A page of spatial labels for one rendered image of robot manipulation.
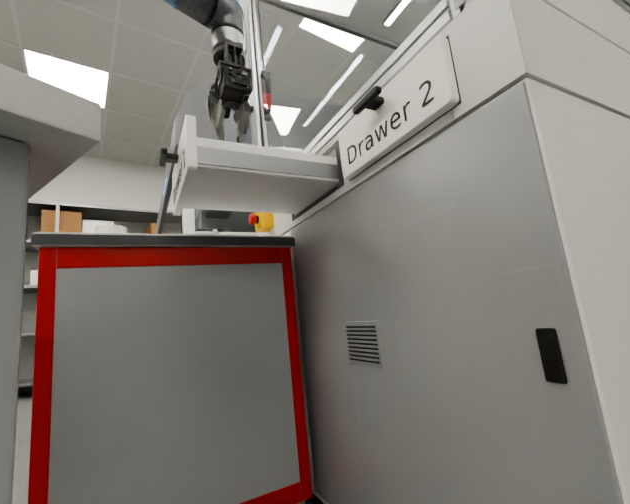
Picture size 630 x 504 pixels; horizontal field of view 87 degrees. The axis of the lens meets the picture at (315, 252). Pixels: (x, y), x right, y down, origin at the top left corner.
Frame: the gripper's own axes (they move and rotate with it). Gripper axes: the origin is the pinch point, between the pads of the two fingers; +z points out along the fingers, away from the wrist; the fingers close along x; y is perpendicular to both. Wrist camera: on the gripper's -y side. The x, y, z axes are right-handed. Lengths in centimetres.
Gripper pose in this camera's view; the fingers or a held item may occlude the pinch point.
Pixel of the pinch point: (230, 139)
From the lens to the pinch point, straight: 81.8
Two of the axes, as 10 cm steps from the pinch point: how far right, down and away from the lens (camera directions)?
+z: 0.9, 9.8, -1.8
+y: 4.6, -2.0, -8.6
